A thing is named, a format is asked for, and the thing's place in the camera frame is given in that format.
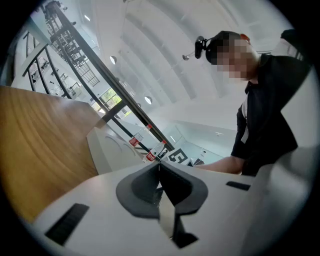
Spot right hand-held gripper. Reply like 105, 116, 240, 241
159, 147, 206, 168

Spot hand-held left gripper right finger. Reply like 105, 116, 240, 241
159, 160, 255, 249

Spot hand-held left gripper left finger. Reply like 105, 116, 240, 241
31, 161, 181, 256

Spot person's right forearm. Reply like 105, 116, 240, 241
197, 155, 244, 175

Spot large glass window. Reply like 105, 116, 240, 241
98, 87, 132, 118

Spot person's black shirt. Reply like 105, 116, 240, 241
230, 28, 315, 177

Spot person's head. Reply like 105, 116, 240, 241
204, 30, 261, 81

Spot black head-mounted camera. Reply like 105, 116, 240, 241
194, 36, 212, 60

